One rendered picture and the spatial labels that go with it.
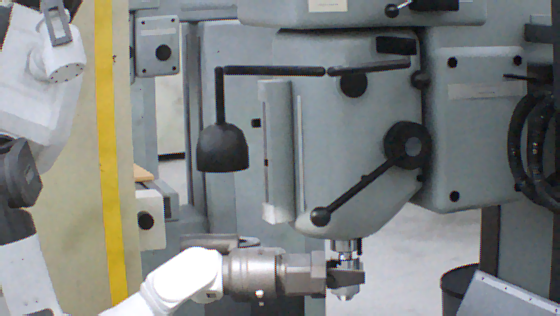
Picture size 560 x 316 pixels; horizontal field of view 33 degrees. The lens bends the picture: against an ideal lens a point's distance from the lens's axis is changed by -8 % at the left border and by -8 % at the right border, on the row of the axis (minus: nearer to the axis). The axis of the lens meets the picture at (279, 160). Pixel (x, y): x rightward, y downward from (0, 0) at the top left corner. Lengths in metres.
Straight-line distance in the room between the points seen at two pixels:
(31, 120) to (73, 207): 1.63
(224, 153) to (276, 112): 0.17
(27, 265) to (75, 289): 1.75
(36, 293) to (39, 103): 0.32
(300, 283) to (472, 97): 0.39
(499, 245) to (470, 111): 0.41
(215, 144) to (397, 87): 0.30
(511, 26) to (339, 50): 0.31
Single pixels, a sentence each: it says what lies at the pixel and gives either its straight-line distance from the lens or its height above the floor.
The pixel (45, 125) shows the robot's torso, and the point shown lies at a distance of 1.60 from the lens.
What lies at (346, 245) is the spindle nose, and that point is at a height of 1.29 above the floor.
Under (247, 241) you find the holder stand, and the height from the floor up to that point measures 1.18.
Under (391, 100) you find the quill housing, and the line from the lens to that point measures 1.47.
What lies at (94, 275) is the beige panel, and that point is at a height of 0.78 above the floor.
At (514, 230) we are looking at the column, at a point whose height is 1.25.
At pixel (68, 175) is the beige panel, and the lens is 3.19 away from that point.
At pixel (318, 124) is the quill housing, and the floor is 1.49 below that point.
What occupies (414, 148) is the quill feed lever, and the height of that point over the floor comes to 1.45.
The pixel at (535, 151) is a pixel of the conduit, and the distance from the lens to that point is 1.41.
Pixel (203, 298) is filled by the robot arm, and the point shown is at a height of 1.20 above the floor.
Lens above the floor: 1.69
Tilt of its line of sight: 10 degrees down
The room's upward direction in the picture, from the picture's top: 2 degrees counter-clockwise
